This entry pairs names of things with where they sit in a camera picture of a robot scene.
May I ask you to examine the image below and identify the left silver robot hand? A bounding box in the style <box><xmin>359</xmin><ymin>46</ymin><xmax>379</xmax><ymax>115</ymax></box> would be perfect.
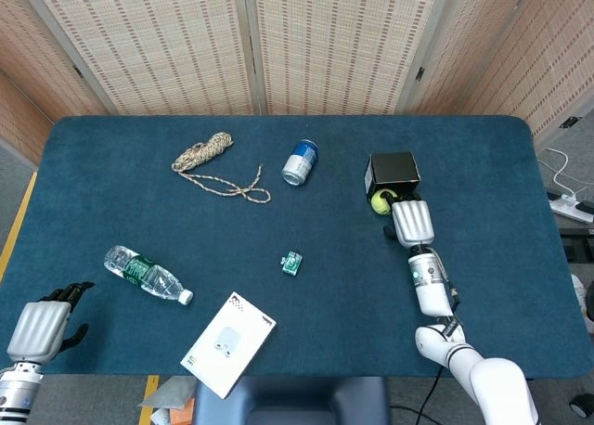
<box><xmin>6</xmin><ymin>281</ymin><xmax>96</xmax><ymax>366</ymax></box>

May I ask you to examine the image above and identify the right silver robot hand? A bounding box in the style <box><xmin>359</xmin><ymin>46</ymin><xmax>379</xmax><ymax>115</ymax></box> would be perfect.
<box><xmin>382</xmin><ymin>192</ymin><xmax>436</xmax><ymax>251</ymax></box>

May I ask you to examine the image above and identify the yellow tennis ball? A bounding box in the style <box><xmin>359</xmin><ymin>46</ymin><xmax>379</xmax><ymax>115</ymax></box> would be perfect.
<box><xmin>369</xmin><ymin>188</ymin><xmax>396</xmax><ymax>216</ymax></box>

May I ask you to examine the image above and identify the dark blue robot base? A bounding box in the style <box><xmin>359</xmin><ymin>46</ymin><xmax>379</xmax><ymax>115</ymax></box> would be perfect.
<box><xmin>191</xmin><ymin>376</ymin><xmax>392</xmax><ymax>425</ymax></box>

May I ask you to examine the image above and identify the black cardboard box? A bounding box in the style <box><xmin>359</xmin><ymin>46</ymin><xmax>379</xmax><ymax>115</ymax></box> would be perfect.
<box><xmin>363</xmin><ymin>151</ymin><xmax>423</xmax><ymax>205</ymax></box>

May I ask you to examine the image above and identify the orange L-shaped block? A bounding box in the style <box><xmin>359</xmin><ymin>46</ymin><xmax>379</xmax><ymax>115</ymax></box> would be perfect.
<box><xmin>167</xmin><ymin>396</ymin><xmax>195</xmax><ymax>425</ymax></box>

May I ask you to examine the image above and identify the white earbuds box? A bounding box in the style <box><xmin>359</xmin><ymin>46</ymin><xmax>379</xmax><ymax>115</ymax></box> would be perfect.
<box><xmin>179</xmin><ymin>290</ymin><xmax>278</xmax><ymax>400</ymax></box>

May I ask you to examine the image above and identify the clear plastic water bottle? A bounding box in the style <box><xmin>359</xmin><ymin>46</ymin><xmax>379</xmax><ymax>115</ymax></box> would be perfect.
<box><xmin>103</xmin><ymin>244</ymin><xmax>195</xmax><ymax>306</ymax></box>

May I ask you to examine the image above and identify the blue silver drink can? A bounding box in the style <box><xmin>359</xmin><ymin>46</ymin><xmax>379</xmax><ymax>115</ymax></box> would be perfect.
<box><xmin>281</xmin><ymin>138</ymin><xmax>320</xmax><ymax>187</ymax></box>

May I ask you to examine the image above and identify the dark blue table mat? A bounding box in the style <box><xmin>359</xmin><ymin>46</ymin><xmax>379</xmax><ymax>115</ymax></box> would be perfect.
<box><xmin>0</xmin><ymin>114</ymin><xmax>594</xmax><ymax>380</ymax></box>

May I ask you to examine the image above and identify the small green white packet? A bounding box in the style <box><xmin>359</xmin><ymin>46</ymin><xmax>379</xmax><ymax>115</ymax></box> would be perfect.
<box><xmin>279</xmin><ymin>251</ymin><xmax>304</xmax><ymax>276</ymax></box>

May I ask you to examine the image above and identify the grey cloth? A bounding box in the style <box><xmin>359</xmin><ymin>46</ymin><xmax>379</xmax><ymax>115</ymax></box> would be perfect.
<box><xmin>136</xmin><ymin>376</ymin><xmax>198</xmax><ymax>410</ymax></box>

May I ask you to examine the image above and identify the white power strip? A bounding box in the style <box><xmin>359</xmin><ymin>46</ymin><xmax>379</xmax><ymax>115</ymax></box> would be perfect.
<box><xmin>548</xmin><ymin>193</ymin><xmax>594</xmax><ymax>225</ymax></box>

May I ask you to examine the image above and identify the bamboo folding screen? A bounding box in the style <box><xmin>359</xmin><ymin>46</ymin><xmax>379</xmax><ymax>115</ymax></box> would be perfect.
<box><xmin>0</xmin><ymin>0</ymin><xmax>594</xmax><ymax>166</ymax></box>

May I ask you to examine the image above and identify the black caster wheel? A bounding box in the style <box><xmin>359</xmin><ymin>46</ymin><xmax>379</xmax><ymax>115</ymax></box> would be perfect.
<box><xmin>569</xmin><ymin>393</ymin><xmax>594</xmax><ymax>418</ymax></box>

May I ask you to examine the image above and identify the white power cable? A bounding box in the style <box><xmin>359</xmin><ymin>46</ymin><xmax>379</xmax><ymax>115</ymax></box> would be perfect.
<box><xmin>537</xmin><ymin>147</ymin><xmax>581</xmax><ymax>199</ymax></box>

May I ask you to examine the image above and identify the black cable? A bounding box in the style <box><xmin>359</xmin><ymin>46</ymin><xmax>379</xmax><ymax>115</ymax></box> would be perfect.
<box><xmin>388</xmin><ymin>367</ymin><xmax>445</xmax><ymax>425</ymax></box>

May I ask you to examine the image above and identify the beige braided rope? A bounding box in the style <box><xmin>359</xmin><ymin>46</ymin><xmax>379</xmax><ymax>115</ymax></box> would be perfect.
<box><xmin>171</xmin><ymin>131</ymin><xmax>272</xmax><ymax>205</ymax></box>

